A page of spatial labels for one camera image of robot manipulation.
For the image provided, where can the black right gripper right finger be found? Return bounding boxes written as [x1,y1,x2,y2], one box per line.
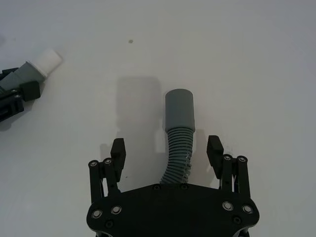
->
[206,135,252,199]

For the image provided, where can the white and grey pipe fitting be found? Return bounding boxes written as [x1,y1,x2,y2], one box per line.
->
[0,48,63,97]

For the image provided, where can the grey corrugated hose with cuff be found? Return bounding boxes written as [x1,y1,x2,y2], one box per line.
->
[159,87,196,185]

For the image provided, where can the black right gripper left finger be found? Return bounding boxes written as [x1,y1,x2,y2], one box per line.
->
[87,138,128,203]

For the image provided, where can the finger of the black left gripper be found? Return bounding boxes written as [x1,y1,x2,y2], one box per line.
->
[0,80,41,131]
[0,66,20,81]

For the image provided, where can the white table cloth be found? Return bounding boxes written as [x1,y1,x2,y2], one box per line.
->
[0,0,316,237]

